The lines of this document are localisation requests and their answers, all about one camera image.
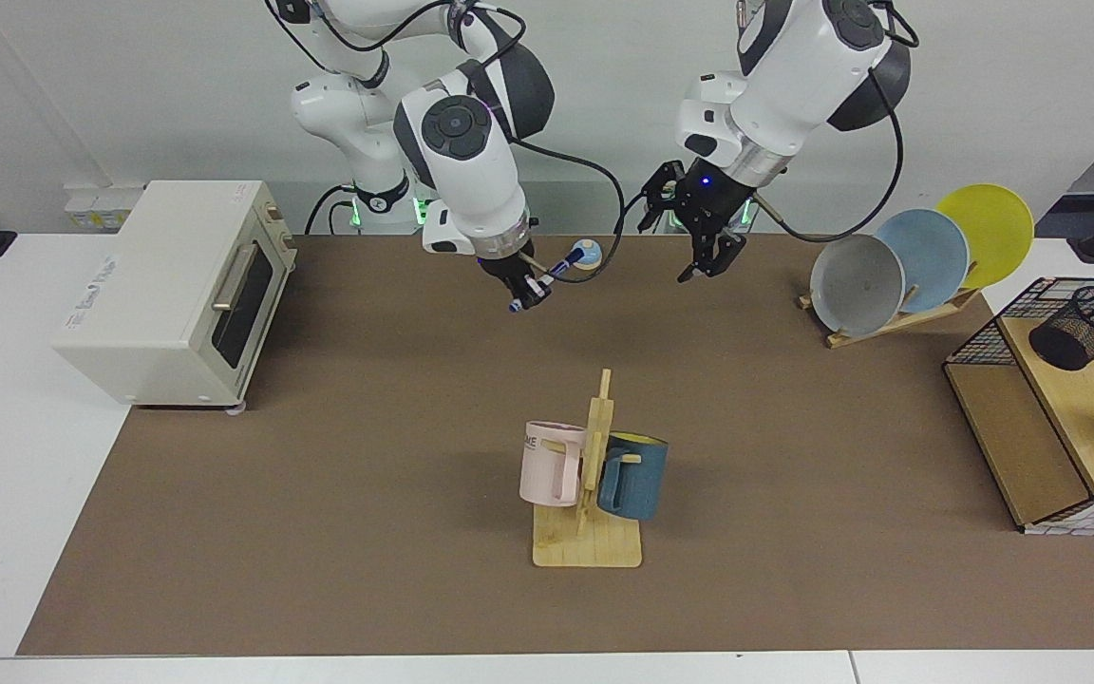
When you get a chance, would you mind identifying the blue and white marker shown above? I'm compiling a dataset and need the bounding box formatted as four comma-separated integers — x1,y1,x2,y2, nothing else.
507,251,588,314

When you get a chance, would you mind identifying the black mesh pen holder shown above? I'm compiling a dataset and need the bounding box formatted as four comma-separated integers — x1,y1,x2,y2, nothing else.
1028,284,1094,372

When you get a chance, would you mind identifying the grey plate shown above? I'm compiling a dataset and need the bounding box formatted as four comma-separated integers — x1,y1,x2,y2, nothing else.
810,235,907,339

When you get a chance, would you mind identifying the pink cup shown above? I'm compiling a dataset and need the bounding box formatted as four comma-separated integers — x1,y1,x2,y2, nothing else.
519,421,589,508

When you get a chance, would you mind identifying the wooden plate rack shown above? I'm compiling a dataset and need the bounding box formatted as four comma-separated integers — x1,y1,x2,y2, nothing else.
799,285,982,350

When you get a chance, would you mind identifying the light blue plate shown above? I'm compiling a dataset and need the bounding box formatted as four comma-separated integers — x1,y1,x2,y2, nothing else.
875,209,971,314

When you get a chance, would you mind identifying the dark blue cup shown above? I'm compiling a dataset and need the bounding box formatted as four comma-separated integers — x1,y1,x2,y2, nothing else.
596,432,670,522

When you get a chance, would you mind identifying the wooden cup stand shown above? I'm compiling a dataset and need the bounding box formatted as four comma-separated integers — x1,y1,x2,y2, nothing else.
533,369,644,569

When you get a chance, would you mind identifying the yellow plate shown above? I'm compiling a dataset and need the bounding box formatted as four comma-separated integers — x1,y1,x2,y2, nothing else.
934,183,1035,291

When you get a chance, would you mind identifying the brown table cloth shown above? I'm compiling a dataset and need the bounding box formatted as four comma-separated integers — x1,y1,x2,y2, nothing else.
17,233,1094,656

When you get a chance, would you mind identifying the pale toaster oven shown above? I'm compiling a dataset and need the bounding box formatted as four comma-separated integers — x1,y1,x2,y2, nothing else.
51,180,299,414

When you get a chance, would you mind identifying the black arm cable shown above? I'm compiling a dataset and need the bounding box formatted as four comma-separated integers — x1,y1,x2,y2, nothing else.
262,0,629,283
751,0,920,246

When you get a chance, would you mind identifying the wire basket with wooden floor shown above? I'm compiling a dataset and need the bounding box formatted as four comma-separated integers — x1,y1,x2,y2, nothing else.
943,276,1094,538

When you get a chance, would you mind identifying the white wall socket strip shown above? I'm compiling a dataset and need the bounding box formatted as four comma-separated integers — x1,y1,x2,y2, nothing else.
65,185,147,232

